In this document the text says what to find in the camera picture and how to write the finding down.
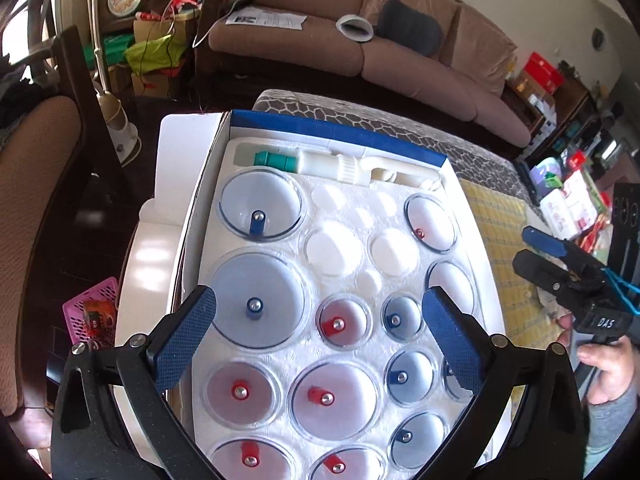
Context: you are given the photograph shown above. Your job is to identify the lime green bag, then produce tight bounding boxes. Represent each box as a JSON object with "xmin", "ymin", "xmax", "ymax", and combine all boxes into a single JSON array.
[{"xmin": 124, "ymin": 34, "xmax": 189, "ymax": 75}]

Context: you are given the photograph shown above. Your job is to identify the yellow plaid mat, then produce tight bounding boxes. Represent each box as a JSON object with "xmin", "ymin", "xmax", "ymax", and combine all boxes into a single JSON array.
[{"xmin": 459, "ymin": 177, "xmax": 568, "ymax": 353}]

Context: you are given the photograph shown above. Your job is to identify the brown fabric sofa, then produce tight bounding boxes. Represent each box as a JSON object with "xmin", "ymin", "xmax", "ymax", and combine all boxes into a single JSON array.
[{"xmin": 194, "ymin": 0, "xmax": 535, "ymax": 150}]

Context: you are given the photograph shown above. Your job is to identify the pink plastic basket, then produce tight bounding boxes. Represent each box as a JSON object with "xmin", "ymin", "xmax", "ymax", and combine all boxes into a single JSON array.
[{"xmin": 62, "ymin": 276, "xmax": 122, "ymax": 352}]

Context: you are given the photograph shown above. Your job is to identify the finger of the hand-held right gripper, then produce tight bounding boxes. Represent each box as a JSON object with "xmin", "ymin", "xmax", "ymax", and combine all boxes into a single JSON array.
[
  {"xmin": 521, "ymin": 226, "xmax": 607, "ymax": 277},
  {"xmin": 512, "ymin": 250, "xmax": 602, "ymax": 312}
]

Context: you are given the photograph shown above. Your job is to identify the white cupping pump gun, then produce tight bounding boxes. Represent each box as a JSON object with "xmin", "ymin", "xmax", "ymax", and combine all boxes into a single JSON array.
[{"xmin": 252, "ymin": 149, "xmax": 436, "ymax": 192}]

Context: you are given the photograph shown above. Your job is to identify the white rolled sheet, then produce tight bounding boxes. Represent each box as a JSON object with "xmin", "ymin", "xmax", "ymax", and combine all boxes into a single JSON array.
[{"xmin": 335, "ymin": 13, "xmax": 376, "ymax": 44}]

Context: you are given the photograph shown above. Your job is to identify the dark wooden side cabinet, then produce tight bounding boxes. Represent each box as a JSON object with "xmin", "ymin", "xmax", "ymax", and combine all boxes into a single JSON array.
[{"xmin": 504, "ymin": 72, "xmax": 613, "ymax": 162}]

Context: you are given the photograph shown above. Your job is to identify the white glossy desktop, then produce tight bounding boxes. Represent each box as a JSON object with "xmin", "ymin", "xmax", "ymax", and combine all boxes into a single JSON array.
[{"xmin": 116, "ymin": 195, "xmax": 201, "ymax": 361}]

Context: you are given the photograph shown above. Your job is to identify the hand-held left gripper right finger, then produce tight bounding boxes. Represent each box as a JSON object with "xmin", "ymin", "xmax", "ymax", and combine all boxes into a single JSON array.
[{"xmin": 421, "ymin": 286, "xmax": 587, "ymax": 480}]

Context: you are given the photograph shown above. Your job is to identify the pile of colourful packages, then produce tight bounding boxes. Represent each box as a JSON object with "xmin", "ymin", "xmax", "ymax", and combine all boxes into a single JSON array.
[{"xmin": 527, "ymin": 156, "xmax": 615, "ymax": 257}]

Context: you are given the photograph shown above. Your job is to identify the dark clothes on chair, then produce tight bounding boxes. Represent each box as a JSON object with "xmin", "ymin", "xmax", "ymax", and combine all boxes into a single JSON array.
[{"xmin": 0, "ymin": 79, "xmax": 38, "ymax": 128}]

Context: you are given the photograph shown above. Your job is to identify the printed paper sheet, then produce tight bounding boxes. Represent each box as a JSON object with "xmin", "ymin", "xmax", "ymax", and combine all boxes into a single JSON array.
[{"xmin": 225, "ymin": 7, "xmax": 308, "ymax": 32}]

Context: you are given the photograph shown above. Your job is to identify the brown cardboard box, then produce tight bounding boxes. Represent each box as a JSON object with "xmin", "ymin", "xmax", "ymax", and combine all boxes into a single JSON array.
[{"xmin": 131, "ymin": 11, "xmax": 176, "ymax": 97}]

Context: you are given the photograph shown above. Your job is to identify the white pole stand appliance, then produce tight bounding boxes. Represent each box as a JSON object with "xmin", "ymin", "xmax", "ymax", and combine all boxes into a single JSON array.
[{"xmin": 82, "ymin": 0, "xmax": 142, "ymax": 163}]

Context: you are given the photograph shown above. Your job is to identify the person's right forearm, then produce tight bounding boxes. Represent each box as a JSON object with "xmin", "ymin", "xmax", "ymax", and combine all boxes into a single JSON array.
[{"xmin": 582, "ymin": 382, "xmax": 640, "ymax": 480}]

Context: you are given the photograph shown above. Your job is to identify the white cable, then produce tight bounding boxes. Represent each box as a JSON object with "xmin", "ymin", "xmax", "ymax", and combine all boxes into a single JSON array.
[{"xmin": 191, "ymin": 0, "xmax": 266, "ymax": 50}]

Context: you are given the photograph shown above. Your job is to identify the dark grey cushion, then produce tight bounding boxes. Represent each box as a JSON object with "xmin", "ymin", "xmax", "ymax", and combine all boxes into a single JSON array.
[{"xmin": 375, "ymin": 0, "xmax": 444, "ymax": 59}]

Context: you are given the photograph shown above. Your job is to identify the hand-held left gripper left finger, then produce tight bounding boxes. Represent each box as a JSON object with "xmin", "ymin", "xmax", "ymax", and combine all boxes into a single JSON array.
[{"xmin": 50, "ymin": 285, "xmax": 218, "ymax": 480}]

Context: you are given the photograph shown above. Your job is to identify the blue cord loop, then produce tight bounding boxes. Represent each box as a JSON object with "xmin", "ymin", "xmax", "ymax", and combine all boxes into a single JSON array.
[{"xmin": 601, "ymin": 266, "xmax": 640, "ymax": 317}]

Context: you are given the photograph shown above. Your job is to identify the person's right hand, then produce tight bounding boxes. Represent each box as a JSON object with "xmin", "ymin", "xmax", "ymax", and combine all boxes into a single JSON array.
[{"xmin": 556, "ymin": 314, "xmax": 640, "ymax": 407}]

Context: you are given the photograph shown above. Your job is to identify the red box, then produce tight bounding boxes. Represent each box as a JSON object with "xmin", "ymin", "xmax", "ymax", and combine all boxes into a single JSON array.
[{"xmin": 521, "ymin": 51, "xmax": 565, "ymax": 95}]

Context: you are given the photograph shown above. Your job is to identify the white foam cupping set tray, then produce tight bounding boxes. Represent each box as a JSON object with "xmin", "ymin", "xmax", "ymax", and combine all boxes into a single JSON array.
[{"xmin": 152, "ymin": 109, "xmax": 508, "ymax": 480}]

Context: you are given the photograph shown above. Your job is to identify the wooden chair with brown cushion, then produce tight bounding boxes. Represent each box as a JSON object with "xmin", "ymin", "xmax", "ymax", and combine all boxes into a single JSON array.
[{"xmin": 0, "ymin": 25, "xmax": 133, "ymax": 418}]

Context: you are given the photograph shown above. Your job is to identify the green flat package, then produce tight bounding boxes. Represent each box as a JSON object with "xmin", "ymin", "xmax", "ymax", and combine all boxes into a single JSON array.
[{"xmin": 82, "ymin": 34, "xmax": 137, "ymax": 67}]

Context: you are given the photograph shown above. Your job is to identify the set of cupping cups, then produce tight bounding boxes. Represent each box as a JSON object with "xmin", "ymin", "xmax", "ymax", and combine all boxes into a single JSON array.
[{"xmin": 200, "ymin": 167, "xmax": 477, "ymax": 480}]

